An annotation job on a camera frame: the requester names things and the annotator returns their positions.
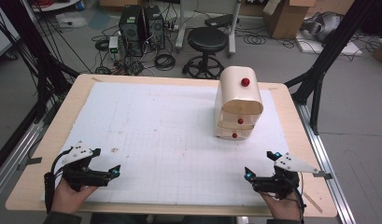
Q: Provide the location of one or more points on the small white power device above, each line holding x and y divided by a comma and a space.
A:
113, 45

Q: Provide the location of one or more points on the large cardboard box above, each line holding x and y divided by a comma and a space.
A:
285, 18

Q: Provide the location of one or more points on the white grid mat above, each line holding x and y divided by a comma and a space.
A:
166, 140

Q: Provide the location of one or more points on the white metal stand frame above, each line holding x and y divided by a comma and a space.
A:
231, 34

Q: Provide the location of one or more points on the large black computer tower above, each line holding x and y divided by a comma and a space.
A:
131, 29

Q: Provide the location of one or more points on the beige tape strip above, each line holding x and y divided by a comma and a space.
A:
313, 202

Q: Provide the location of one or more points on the person's right hand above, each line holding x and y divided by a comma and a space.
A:
285, 210

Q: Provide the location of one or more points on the slim black computer tower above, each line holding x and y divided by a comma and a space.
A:
155, 28

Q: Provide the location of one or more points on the wooden table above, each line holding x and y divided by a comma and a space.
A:
82, 81

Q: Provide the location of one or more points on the clear plastic bag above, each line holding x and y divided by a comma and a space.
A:
72, 20

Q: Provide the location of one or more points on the white foam board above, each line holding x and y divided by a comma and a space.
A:
350, 49

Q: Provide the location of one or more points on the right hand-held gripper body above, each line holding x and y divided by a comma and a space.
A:
282, 183

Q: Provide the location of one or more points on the person's left hand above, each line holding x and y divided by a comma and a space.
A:
68, 200

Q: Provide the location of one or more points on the grey bag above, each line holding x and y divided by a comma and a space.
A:
324, 26

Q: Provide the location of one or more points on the small cardboard box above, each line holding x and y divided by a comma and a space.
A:
381, 51

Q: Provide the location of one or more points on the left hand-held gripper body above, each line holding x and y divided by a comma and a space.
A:
82, 174

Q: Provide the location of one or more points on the flat black device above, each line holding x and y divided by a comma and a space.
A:
219, 20

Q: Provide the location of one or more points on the small wooden drawer cabinet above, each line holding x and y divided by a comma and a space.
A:
235, 93

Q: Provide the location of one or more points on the black metal frame stand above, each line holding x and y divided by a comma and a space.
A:
316, 77
44, 74

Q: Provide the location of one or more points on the aluminium rail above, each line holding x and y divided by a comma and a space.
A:
14, 155
327, 161

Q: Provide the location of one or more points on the grey tape piece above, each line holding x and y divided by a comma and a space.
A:
323, 175
30, 162

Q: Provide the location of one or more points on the black round stool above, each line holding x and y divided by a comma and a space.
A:
207, 39

